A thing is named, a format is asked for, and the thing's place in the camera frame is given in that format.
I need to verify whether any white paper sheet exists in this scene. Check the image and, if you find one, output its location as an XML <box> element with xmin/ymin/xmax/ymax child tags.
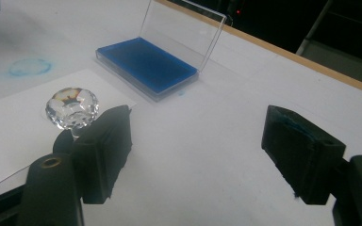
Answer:
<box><xmin>0</xmin><ymin>69</ymin><xmax>138</xmax><ymax>185</ymax></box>

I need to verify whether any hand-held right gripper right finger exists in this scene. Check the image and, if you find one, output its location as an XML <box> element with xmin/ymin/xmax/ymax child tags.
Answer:
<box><xmin>261</xmin><ymin>105</ymin><xmax>347</xmax><ymax>206</ymax></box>

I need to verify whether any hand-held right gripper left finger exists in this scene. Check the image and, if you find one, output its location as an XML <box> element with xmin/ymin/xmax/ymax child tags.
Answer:
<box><xmin>71</xmin><ymin>105</ymin><xmax>133</xmax><ymax>205</ymax></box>

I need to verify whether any crystal-handled black stamp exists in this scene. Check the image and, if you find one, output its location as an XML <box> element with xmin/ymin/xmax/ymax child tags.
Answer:
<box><xmin>45</xmin><ymin>87</ymin><xmax>100</xmax><ymax>156</ymax></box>

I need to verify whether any blue ink pad clear lid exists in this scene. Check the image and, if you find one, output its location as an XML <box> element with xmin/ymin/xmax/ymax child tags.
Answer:
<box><xmin>94</xmin><ymin>0</ymin><xmax>228</xmax><ymax>103</ymax></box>

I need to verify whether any wooden table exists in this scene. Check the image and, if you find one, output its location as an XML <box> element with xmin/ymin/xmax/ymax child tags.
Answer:
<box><xmin>155</xmin><ymin>0</ymin><xmax>362</xmax><ymax>98</ymax></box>

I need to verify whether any white desk frame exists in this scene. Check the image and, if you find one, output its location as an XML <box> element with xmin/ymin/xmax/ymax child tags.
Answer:
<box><xmin>296</xmin><ymin>0</ymin><xmax>336</xmax><ymax>57</ymax></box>

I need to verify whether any large white table cover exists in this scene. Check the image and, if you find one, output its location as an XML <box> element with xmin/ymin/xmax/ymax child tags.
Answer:
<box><xmin>0</xmin><ymin>0</ymin><xmax>362</xmax><ymax>226</ymax></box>

